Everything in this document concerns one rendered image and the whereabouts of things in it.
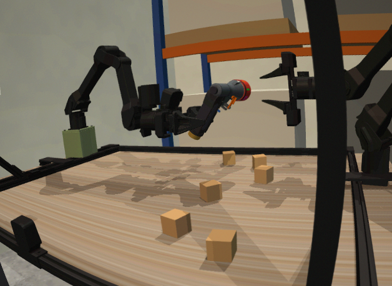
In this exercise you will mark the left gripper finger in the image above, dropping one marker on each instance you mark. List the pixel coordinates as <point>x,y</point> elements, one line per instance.
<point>182,123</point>
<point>193,112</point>

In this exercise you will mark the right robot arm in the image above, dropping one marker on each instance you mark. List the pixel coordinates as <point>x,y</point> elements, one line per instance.
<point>374,120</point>

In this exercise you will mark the black hose nozzle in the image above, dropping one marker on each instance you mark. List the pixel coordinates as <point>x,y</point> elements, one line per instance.
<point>218,95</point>

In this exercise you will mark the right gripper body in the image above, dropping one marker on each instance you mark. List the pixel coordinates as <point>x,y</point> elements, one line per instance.
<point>302,87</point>

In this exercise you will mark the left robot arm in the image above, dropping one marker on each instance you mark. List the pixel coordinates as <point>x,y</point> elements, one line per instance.
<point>149,95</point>

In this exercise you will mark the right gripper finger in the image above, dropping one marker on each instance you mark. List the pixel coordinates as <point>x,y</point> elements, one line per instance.
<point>279,104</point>
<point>277,72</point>

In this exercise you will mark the tan wooden cube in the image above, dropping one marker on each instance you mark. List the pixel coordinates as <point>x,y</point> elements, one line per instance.
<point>176,223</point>
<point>228,157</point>
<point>258,160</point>
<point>263,174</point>
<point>210,190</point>
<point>221,245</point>

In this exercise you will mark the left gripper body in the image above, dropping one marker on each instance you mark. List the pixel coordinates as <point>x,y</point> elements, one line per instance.
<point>161,127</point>

